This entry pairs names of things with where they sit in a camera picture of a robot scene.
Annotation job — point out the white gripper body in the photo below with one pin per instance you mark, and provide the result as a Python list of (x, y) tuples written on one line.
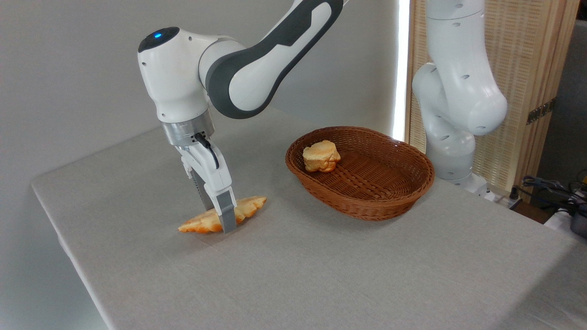
[(215, 174)]

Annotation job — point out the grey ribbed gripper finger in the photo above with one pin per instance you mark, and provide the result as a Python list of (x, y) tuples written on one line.
[(227, 213), (202, 192)]

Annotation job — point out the long golden bread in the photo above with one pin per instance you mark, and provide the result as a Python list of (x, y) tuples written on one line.
[(250, 205)]

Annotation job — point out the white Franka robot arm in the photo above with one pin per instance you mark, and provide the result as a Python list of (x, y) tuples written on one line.
[(257, 78)]

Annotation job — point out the small round bread bun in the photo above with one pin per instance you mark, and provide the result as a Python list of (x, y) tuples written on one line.
[(321, 156)]

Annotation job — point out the brown oval wicker basket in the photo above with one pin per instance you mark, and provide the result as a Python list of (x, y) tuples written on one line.
[(367, 183)]

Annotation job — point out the grey tablecloth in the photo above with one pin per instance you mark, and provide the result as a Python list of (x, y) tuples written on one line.
[(293, 275)]

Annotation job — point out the white power strip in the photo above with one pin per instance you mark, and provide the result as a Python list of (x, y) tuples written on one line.
[(506, 200)]

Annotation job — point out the black screen hinge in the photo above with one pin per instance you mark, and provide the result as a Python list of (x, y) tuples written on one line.
[(540, 111)]

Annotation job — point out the bamboo folding screen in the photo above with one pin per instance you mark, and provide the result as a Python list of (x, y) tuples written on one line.
[(527, 59)]

